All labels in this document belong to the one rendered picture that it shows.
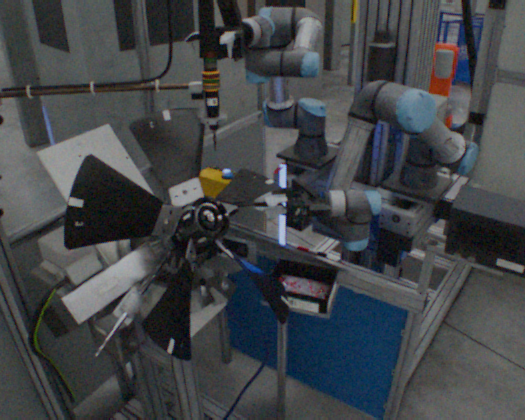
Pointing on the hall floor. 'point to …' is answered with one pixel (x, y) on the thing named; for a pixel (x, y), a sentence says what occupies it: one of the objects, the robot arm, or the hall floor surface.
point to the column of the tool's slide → (20, 313)
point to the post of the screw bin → (282, 370)
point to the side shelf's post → (122, 380)
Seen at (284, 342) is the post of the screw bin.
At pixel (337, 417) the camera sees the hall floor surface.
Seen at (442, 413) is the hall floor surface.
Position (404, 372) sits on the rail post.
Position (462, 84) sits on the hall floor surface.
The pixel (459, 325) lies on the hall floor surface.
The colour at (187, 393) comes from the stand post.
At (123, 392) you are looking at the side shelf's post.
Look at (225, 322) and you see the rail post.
